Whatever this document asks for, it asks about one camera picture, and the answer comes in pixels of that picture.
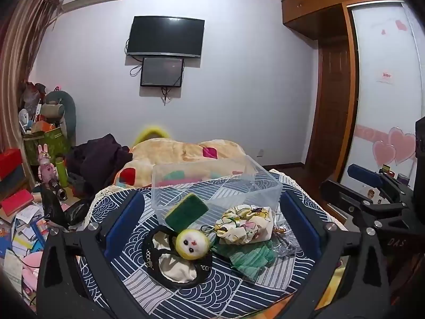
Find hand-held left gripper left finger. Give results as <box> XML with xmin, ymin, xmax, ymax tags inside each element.
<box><xmin>36</xmin><ymin>191</ymin><xmax>150</xmax><ymax>319</ymax></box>

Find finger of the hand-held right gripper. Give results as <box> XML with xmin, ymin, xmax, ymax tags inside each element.
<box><xmin>347</xmin><ymin>164</ymin><xmax>414</xmax><ymax>203</ymax></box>
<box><xmin>319</xmin><ymin>179</ymin><xmax>376</xmax><ymax>230</ymax></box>

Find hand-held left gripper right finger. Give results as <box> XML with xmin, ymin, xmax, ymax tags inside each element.
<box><xmin>279</xmin><ymin>191</ymin><xmax>390</xmax><ymax>319</ymax></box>

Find clear bag with keychain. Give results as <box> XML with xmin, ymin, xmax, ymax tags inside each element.
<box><xmin>272</xmin><ymin>221</ymin><xmax>301</xmax><ymax>258</ymax></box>

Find floral cream cloth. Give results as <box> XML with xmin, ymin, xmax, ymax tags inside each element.
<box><xmin>214</xmin><ymin>205</ymin><xmax>276</xmax><ymax>245</ymax></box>

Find green yellow sponge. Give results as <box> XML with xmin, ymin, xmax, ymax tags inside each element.
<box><xmin>165</xmin><ymin>193</ymin><xmax>210</xmax><ymax>232</ymax></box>

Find green knitted cloth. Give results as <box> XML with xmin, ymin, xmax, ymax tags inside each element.
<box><xmin>212</xmin><ymin>241</ymin><xmax>276</xmax><ymax>281</ymax></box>

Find black trimmed cream cloth pouch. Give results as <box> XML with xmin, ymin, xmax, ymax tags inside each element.
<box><xmin>142</xmin><ymin>224</ymin><xmax>213</xmax><ymax>289</ymax></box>

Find yellow round plush face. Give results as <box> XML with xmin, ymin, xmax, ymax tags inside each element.
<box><xmin>175</xmin><ymin>228</ymin><xmax>212</xmax><ymax>260</ymax></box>

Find clear plastic storage box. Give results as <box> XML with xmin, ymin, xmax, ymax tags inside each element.
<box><xmin>152</xmin><ymin>154</ymin><xmax>283</xmax><ymax>220</ymax></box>

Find dark clothes pile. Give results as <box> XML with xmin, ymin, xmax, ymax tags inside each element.
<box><xmin>66</xmin><ymin>134</ymin><xmax>133</xmax><ymax>196</ymax></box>

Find black plastic bag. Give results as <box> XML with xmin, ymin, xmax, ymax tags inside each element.
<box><xmin>41</xmin><ymin>184</ymin><xmax>90</xmax><ymax>230</ymax></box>

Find black flashlight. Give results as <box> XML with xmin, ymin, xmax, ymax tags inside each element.
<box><xmin>49</xmin><ymin>179</ymin><xmax>68</xmax><ymax>202</ymax></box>

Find brown wooden door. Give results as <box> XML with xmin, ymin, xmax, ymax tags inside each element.
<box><xmin>310</xmin><ymin>38</ymin><xmax>357</xmax><ymax>170</ymax></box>

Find green bottle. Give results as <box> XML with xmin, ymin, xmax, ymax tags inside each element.
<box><xmin>55</xmin><ymin>157</ymin><xmax>69</xmax><ymax>188</ymax></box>

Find beige blanket with coloured patches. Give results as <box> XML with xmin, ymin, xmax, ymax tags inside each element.
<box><xmin>114</xmin><ymin>138</ymin><xmax>263</xmax><ymax>188</ymax></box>

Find yellow plush pillow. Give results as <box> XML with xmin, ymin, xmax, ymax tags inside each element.
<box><xmin>131</xmin><ymin>125</ymin><xmax>171</xmax><ymax>148</ymax></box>

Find pink rabbit figure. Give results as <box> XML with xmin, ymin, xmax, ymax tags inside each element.
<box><xmin>37</xmin><ymin>144</ymin><xmax>55</xmax><ymax>183</ymax></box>

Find pile of papers and books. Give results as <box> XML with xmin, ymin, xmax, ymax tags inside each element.
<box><xmin>0</xmin><ymin>203</ymin><xmax>50</xmax><ymax>273</ymax></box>

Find pink plush toy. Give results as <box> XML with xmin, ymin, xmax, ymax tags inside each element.
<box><xmin>22</xmin><ymin>251</ymin><xmax>44</xmax><ymax>293</ymax></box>

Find green storage box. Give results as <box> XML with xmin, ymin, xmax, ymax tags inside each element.
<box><xmin>23</xmin><ymin>127</ymin><xmax>72</xmax><ymax>165</ymax></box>

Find red book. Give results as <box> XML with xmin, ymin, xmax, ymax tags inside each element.
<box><xmin>1</xmin><ymin>189</ymin><xmax>35</xmax><ymax>216</ymax></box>

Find blue white patterned cloth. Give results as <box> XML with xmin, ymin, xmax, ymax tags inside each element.
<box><xmin>78</xmin><ymin>173</ymin><xmax>346</xmax><ymax>319</ymax></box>

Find grey long plush toy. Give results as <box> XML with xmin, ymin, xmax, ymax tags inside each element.
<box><xmin>45</xmin><ymin>90</ymin><xmax>77</xmax><ymax>140</ymax></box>

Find red box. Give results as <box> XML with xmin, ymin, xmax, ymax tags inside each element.
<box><xmin>0</xmin><ymin>148</ymin><xmax>23</xmax><ymax>180</ymax></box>

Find white wardrobe door with hearts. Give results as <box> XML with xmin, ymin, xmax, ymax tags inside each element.
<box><xmin>335</xmin><ymin>2</ymin><xmax>425</xmax><ymax>207</ymax></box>

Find small white fan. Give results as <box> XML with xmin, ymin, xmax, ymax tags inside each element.
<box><xmin>18</xmin><ymin>109</ymin><xmax>32</xmax><ymax>133</ymax></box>

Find wooden overhead cabinet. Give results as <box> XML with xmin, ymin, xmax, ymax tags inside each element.
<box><xmin>280</xmin><ymin>0</ymin><xmax>404</xmax><ymax>40</ymax></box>

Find brown striped curtain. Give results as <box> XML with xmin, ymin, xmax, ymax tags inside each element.
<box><xmin>0</xmin><ymin>0</ymin><xmax>65</xmax><ymax>160</ymax></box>

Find small black wall monitor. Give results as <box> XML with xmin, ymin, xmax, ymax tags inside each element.
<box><xmin>140</xmin><ymin>57</ymin><xmax>185</xmax><ymax>88</ymax></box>

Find black television cable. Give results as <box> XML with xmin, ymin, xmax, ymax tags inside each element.
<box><xmin>124</xmin><ymin>38</ymin><xmax>143</xmax><ymax>64</ymax></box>

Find black wall television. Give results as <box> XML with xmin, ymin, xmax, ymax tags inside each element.
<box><xmin>126</xmin><ymin>15</ymin><xmax>205</xmax><ymax>58</ymax></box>

